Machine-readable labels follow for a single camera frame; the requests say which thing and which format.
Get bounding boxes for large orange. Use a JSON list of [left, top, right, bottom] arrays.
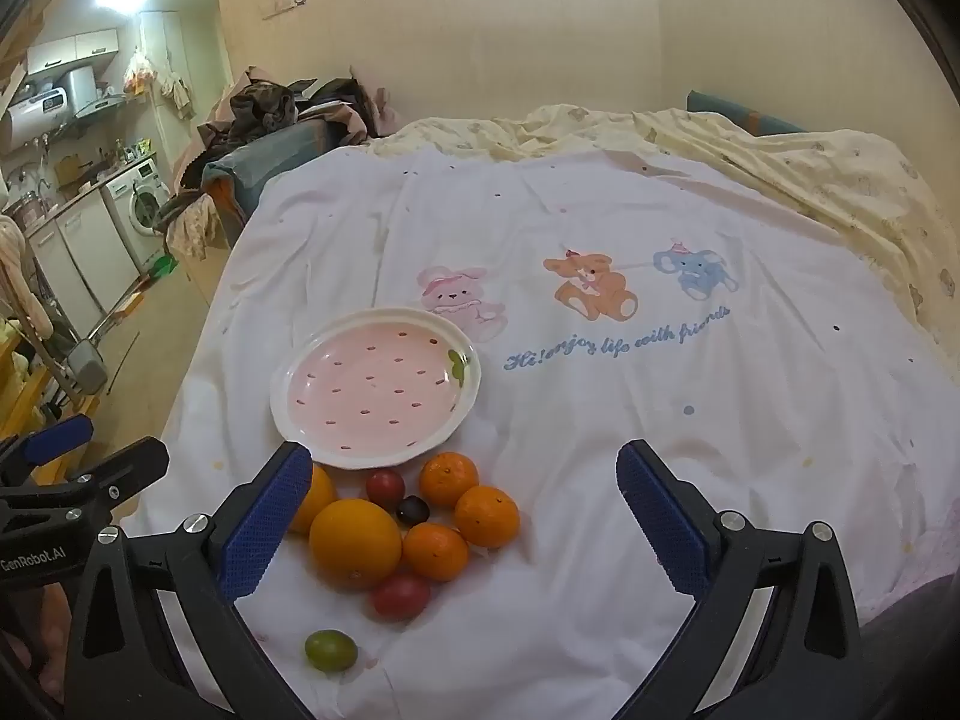
[[309, 499, 404, 591]]

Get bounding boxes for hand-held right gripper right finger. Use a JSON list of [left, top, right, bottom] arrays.
[[600, 439, 865, 720]]

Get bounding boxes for teal pillow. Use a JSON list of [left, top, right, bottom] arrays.
[[686, 90, 807, 136]]

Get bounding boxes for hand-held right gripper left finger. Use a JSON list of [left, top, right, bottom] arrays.
[[64, 441, 353, 720]]

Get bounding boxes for green cherry tomato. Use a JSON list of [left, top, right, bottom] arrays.
[[304, 630, 357, 674]]

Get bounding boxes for white water heater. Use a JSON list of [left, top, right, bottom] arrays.
[[7, 66, 98, 140]]

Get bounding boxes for small mandarin orange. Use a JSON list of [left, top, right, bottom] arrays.
[[403, 523, 470, 582], [418, 452, 479, 509], [454, 485, 521, 548]]

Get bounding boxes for white lower cabinet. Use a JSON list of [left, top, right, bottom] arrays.
[[30, 191, 143, 331]]

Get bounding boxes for medium orange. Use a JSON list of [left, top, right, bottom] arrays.
[[289, 465, 337, 535]]

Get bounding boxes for white cartoon-print blanket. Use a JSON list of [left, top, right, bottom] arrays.
[[120, 139, 960, 720]]

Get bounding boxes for hanging towel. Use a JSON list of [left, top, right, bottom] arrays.
[[161, 73, 196, 119]]

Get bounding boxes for range hood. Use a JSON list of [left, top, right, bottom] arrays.
[[75, 94, 147, 121]]

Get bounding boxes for floral cloth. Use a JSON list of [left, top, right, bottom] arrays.
[[166, 193, 226, 263]]

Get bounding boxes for yellow bear-print blanket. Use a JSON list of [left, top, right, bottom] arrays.
[[367, 103, 960, 346]]

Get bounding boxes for hanging plastic bag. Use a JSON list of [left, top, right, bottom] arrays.
[[124, 49, 158, 98]]

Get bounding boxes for pile of dark clothes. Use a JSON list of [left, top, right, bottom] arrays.
[[199, 64, 391, 158]]

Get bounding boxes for red cherry tomato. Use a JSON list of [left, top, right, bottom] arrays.
[[373, 575, 432, 622], [365, 468, 407, 507]]

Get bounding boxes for grey dustpan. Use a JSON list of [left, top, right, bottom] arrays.
[[67, 341, 106, 395]]

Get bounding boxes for white upper cabinets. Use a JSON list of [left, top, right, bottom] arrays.
[[26, 28, 121, 76]]

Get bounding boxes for white washing machine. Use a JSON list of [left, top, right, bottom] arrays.
[[105, 157, 173, 267]]

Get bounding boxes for yellow wooden furniture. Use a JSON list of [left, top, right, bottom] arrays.
[[0, 330, 98, 481]]

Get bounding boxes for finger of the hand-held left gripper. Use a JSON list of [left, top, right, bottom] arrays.
[[0, 436, 170, 535], [0, 414, 95, 487]]

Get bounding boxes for pink hanging cloth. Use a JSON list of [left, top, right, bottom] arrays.
[[0, 214, 53, 338]]

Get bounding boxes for pink strawberry-pattern plate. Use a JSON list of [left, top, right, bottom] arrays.
[[271, 307, 482, 470]]

